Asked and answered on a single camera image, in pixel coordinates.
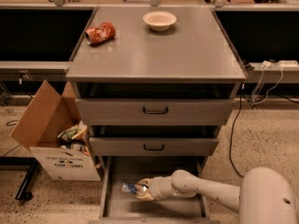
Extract grey middle drawer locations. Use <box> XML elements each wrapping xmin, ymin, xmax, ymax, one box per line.
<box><xmin>90</xmin><ymin>137</ymin><xmax>218</xmax><ymax>157</ymax></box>

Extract grey bottom drawer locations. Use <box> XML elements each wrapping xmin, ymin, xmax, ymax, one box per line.
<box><xmin>89</xmin><ymin>156</ymin><xmax>220</xmax><ymax>224</ymax></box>

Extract crushed blue silver redbull can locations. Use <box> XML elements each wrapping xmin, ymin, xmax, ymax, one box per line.
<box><xmin>121</xmin><ymin>182</ymin><xmax>148</xmax><ymax>195</ymax></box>

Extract crushed orange soda can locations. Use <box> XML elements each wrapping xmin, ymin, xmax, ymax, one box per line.
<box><xmin>85</xmin><ymin>21</ymin><xmax>116</xmax><ymax>46</ymax></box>

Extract white cables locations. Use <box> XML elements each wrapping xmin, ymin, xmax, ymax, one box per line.
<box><xmin>249</xmin><ymin>59</ymin><xmax>285</xmax><ymax>107</ymax></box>

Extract black floor cable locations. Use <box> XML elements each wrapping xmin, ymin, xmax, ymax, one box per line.
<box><xmin>229</xmin><ymin>93</ymin><xmax>245</xmax><ymax>179</ymax></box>

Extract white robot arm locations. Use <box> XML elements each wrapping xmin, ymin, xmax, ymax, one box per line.
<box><xmin>136</xmin><ymin>167</ymin><xmax>299</xmax><ymax>224</ymax></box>

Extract grey drawer cabinet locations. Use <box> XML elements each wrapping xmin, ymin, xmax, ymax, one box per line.
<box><xmin>66</xmin><ymin>6</ymin><xmax>246</xmax><ymax>166</ymax></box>

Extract black table leg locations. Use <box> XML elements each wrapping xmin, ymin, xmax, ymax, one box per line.
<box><xmin>0</xmin><ymin>157</ymin><xmax>40</xmax><ymax>202</ymax></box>

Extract grey drawer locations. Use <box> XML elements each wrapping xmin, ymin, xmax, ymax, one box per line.
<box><xmin>90</xmin><ymin>137</ymin><xmax>218</xmax><ymax>157</ymax></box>
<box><xmin>76</xmin><ymin>98</ymin><xmax>234</xmax><ymax>126</ymax></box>
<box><xmin>89</xmin><ymin>156</ymin><xmax>220</xmax><ymax>224</ymax></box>

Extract grey top drawer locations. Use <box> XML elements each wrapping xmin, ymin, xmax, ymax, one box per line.
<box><xmin>76</xmin><ymin>98</ymin><xmax>234</xmax><ymax>126</ymax></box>

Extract white power strip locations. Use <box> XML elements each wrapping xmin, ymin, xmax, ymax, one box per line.
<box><xmin>278</xmin><ymin>60</ymin><xmax>298</xmax><ymax>68</ymax></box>

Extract cardboard box with trash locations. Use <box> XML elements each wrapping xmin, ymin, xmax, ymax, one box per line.
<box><xmin>10</xmin><ymin>81</ymin><xmax>101</xmax><ymax>181</ymax></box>

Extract white paper bowl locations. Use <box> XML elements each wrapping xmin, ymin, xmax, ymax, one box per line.
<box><xmin>143</xmin><ymin>11</ymin><xmax>177</xmax><ymax>32</ymax></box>

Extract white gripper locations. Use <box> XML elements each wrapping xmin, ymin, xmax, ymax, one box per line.
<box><xmin>136</xmin><ymin>176</ymin><xmax>173</xmax><ymax>202</ymax></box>

